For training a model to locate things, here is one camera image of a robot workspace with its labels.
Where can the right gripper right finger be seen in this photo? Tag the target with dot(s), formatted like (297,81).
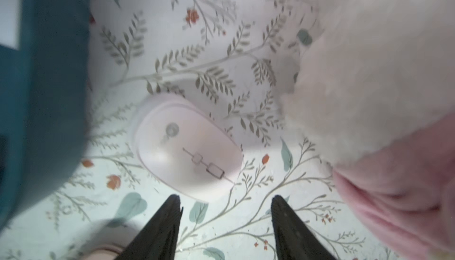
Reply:
(294,241)

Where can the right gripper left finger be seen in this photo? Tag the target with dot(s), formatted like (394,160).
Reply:
(158,239)

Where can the white mouse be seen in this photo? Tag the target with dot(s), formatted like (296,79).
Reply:
(184,149)

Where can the teal storage box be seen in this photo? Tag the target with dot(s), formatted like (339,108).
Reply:
(44,74)

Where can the white plush toy pink dress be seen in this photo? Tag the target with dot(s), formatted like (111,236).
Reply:
(376,93)

